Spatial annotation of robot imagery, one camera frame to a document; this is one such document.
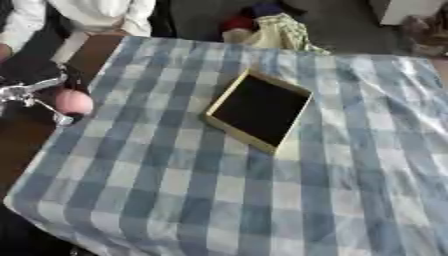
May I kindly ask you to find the red cloth bundle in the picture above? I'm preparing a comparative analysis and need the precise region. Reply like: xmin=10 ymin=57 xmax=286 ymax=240
xmin=218 ymin=14 xmax=258 ymax=34

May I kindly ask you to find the person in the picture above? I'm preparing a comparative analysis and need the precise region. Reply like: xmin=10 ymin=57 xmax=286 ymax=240
xmin=0 ymin=0 xmax=160 ymax=65

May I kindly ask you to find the yellow green checked cloth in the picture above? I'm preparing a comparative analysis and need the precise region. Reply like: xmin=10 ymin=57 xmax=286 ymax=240
xmin=243 ymin=12 xmax=333 ymax=56

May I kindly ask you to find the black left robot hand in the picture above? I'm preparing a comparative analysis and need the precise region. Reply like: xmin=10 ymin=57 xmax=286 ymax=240
xmin=0 ymin=62 xmax=91 ymax=128

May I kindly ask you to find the tan cardboard box black inside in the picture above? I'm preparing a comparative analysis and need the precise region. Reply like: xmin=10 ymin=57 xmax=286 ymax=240
xmin=199 ymin=67 xmax=317 ymax=156

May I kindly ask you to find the pink toy ball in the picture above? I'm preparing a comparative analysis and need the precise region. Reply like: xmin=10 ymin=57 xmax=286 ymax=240
xmin=52 ymin=88 xmax=97 ymax=117

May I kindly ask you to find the white box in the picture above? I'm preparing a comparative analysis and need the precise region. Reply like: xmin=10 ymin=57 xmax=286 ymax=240
xmin=376 ymin=0 xmax=448 ymax=27

